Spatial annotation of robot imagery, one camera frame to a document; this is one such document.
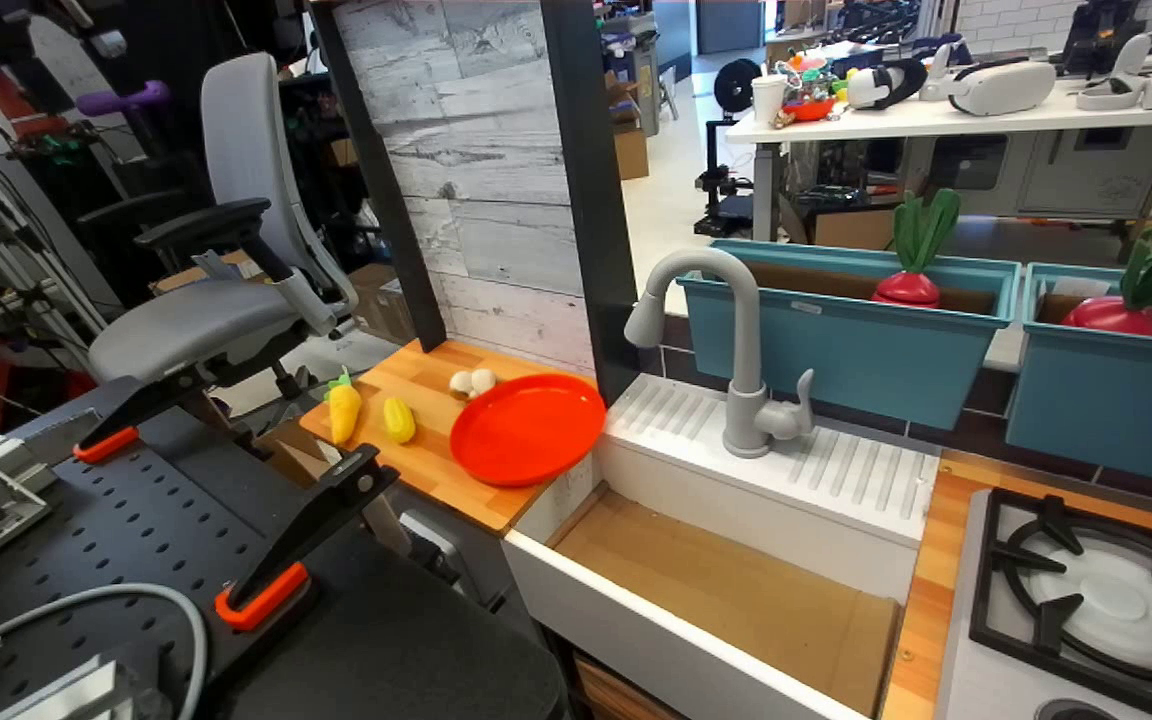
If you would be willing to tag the red plastic bowl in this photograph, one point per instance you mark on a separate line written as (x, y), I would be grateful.
(527, 426)

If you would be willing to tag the grey toy tap faucet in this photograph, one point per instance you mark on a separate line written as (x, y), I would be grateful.
(742, 361)

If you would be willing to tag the yellow carrot plushie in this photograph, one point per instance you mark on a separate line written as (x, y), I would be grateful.
(342, 407)

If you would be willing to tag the red radish plushie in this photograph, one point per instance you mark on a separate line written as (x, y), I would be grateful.
(1140, 285)
(920, 255)

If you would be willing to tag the grey wood-pattern backsplash panel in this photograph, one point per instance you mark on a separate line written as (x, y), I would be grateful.
(483, 172)

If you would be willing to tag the white toy sink basin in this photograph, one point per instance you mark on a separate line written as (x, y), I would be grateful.
(736, 563)

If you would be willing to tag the white cup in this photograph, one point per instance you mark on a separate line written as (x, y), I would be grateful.
(768, 97)

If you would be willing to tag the colourful toy pile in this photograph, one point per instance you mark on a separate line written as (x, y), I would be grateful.
(808, 94)

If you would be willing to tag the grey office chair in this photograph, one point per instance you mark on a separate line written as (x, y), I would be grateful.
(230, 264)

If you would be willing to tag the white background table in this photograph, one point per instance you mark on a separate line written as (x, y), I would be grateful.
(951, 122)

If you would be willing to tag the white VR headset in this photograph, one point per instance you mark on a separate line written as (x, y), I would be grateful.
(998, 80)

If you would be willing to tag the purple dumbbell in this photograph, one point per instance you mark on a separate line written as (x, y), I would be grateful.
(120, 97)

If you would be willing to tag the black stove burner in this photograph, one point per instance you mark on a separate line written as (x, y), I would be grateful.
(1099, 600)

